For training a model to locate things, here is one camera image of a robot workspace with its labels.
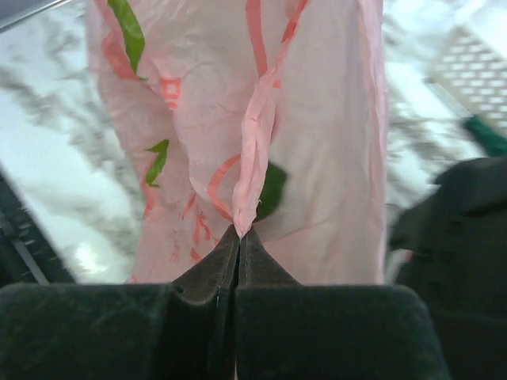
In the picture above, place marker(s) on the aluminium rail left edge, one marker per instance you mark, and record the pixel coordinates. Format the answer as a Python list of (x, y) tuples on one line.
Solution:
[(15, 11)]

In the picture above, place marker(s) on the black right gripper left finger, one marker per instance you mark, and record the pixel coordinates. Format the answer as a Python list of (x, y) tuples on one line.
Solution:
[(178, 330)]

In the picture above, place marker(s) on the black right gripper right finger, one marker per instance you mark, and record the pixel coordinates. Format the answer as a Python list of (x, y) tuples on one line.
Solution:
[(285, 330)]

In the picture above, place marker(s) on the pink plastic bag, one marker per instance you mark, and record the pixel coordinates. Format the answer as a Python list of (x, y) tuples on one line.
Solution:
[(259, 115)]

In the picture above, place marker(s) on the white perforated plastic basket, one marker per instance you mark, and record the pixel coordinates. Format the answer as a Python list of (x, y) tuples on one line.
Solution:
[(473, 75)]

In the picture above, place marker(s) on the black toolbox clear lids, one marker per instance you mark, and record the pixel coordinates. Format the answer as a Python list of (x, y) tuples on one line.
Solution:
[(457, 237)]

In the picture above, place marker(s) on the green handled screwdriver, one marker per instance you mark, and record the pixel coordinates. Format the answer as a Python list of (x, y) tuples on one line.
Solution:
[(493, 144)]

